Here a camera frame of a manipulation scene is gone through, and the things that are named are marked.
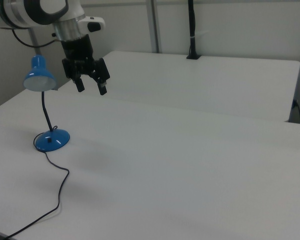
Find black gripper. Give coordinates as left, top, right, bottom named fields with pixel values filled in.
left=60, top=34, right=111, bottom=96

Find blue gooseneck desk lamp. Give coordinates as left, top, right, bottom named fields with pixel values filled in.
left=23, top=55, right=71, bottom=153

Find thin grey metal frame post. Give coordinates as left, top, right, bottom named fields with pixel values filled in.
left=28, top=28, right=41, bottom=56

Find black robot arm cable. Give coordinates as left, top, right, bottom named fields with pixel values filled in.
left=11, top=28, right=59, bottom=48

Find wide grey metal frame post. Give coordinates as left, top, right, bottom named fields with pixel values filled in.
left=145, top=0, right=164, bottom=54

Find black lamp power cord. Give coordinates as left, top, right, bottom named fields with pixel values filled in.
left=4, top=125, right=71, bottom=240

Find black clamped camera pole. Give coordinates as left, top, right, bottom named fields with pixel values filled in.
left=186, top=0, right=202, bottom=61

